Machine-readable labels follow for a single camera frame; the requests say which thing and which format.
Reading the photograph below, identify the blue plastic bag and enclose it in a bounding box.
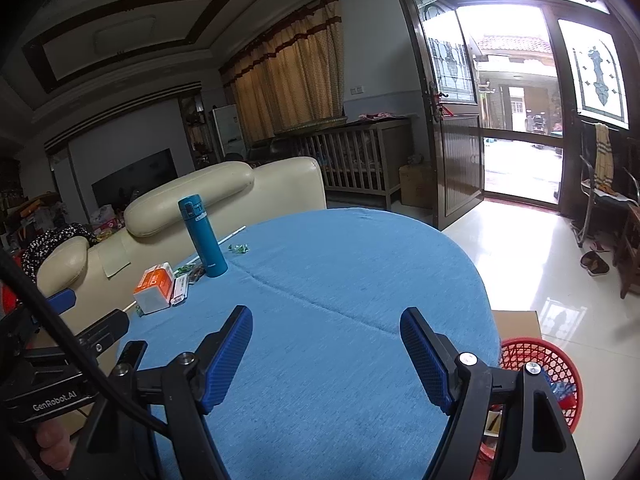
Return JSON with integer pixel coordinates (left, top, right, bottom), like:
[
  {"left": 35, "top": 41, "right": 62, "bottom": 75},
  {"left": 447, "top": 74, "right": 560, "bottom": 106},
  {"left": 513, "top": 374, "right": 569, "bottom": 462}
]
[{"left": 546, "top": 376, "right": 576, "bottom": 403}]

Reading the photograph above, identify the red plastic trash basket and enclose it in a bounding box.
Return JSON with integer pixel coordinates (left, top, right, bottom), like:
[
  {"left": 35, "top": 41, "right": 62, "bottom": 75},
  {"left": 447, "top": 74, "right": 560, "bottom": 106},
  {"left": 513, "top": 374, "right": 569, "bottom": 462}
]
[{"left": 474, "top": 336, "right": 585, "bottom": 466}]

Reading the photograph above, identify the person's left hand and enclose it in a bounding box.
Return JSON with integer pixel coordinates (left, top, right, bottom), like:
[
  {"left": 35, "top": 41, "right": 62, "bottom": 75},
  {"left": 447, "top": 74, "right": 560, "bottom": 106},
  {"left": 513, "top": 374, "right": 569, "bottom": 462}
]
[{"left": 36, "top": 419, "right": 74, "bottom": 471}]

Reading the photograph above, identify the small white barcode box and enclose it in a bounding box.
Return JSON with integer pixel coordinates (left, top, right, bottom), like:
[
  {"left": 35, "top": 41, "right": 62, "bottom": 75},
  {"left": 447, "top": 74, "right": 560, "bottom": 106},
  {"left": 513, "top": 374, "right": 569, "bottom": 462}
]
[{"left": 170, "top": 274, "right": 189, "bottom": 306}]

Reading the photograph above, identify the cardboard box on floor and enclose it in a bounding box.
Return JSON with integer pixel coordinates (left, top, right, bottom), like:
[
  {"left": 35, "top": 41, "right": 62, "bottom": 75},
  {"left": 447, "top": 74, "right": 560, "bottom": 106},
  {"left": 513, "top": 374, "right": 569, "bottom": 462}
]
[{"left": 492, "top": 310, "right": 542, "bottom": 342}]

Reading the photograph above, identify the orange white medicine box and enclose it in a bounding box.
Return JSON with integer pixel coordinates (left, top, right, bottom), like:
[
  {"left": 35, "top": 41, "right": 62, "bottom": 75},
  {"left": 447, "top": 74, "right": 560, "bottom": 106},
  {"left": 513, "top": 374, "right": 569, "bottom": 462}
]
[{"left": 134, "top": 262, "right": 175, "bottom": 315}]

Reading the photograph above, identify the teal thermos bottle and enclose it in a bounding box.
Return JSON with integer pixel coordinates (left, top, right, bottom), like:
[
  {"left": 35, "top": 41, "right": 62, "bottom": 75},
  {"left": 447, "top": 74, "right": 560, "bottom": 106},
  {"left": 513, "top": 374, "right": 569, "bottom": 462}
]
[{"left": 178, "top": 194, "right": 228, "bottom": 278}]

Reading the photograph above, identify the green candy wrapper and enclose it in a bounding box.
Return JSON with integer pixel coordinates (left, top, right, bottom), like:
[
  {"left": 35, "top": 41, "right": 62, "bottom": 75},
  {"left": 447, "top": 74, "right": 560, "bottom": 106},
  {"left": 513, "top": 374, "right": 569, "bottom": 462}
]
[{"left": 229, "top": 244, "right": 250, "bottom": 254}]

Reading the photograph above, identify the cream leather sofa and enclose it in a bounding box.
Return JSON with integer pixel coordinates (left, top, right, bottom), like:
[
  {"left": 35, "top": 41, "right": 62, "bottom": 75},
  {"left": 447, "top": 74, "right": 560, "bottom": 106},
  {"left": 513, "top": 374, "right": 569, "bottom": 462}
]
[{"left": 36, "top": 157, "right": 326, "bottom": 333}]

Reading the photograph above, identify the blue tablecloth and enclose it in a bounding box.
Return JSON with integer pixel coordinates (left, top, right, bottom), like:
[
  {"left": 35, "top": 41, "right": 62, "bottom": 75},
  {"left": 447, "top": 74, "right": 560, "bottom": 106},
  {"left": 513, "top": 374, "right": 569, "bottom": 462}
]
[{"left": 128, "top": 208, "right": 500, "bottom": 479}]

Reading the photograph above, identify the black white dotted scarf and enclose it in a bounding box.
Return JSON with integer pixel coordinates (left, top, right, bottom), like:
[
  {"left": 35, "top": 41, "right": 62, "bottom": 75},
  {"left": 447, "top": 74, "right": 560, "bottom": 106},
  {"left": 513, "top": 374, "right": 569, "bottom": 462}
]
[{"left": 22, "top": 222, "right": 99, "bottom": 282}]

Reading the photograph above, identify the white thin stick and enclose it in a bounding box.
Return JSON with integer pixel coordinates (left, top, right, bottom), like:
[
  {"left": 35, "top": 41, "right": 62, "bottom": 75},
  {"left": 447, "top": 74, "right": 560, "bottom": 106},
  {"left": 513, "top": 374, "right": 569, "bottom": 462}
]
[{"left": 121, "top": 224, "right": 248, "bottom": 313}]

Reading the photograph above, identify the small cardboard box by door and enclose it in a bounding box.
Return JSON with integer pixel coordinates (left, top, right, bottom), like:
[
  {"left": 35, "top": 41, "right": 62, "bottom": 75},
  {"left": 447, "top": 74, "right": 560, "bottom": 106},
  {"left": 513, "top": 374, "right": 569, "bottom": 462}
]
[{"left": 399, "top": 164, "right": 434, "bottom": 209}]

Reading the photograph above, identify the brown slippers pair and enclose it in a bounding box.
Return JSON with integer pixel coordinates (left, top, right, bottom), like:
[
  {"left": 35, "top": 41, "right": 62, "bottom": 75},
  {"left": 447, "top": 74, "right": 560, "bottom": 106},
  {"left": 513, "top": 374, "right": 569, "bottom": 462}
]
[{"left": 579, "top": 250, "right": 610, "bottom": 276}]

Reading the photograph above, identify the black television screen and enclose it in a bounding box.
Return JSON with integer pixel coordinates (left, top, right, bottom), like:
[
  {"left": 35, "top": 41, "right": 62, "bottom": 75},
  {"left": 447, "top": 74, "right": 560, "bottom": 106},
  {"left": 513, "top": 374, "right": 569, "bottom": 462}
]
[{"left": 91, "top": 148, "right": 178, "bottom": 212}]

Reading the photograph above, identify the wooden baby crib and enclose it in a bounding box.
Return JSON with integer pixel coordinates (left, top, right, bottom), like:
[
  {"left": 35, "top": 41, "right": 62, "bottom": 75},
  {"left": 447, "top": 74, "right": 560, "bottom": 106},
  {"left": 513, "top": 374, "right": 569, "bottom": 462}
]
[{"left": 279, "top": 116, "right": 413, "bottom": 210}]

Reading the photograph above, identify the dark wooden stool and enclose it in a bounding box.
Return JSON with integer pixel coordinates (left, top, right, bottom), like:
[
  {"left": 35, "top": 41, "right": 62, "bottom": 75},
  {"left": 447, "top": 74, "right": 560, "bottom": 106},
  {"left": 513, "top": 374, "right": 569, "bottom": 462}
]
[{"left": 613, "top": 205, "right": 639, "bottom": 299}]

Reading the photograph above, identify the white refrigerator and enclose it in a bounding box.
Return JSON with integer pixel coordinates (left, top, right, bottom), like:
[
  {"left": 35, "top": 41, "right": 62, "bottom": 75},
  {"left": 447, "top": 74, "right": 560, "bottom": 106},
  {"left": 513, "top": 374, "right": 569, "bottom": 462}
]
[{"left": 212, "top": 105, "right": 247, "bottom": 160}]

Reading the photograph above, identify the beige red curtain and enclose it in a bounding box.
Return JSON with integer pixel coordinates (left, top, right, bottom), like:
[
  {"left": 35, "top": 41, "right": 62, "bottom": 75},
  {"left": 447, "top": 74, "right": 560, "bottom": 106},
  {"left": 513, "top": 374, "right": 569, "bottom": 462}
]
[{"left": 219, "top": 0, "right": 344, "bottom": 144}]

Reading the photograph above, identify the brown glass door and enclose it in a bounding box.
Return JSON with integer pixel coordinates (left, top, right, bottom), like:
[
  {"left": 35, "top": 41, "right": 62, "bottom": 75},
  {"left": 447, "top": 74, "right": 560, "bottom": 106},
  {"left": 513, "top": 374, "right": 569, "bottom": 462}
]
[{"left": 399, "top": 0, "right": 485, "bottom": 230}]

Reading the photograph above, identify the metal frame armchair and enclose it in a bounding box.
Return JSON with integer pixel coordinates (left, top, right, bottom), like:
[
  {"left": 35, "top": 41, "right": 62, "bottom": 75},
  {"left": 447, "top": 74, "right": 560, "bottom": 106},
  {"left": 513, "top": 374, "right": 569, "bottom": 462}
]
[{"left": 572, "top": 122, "right": 639, "bottom": 248}]

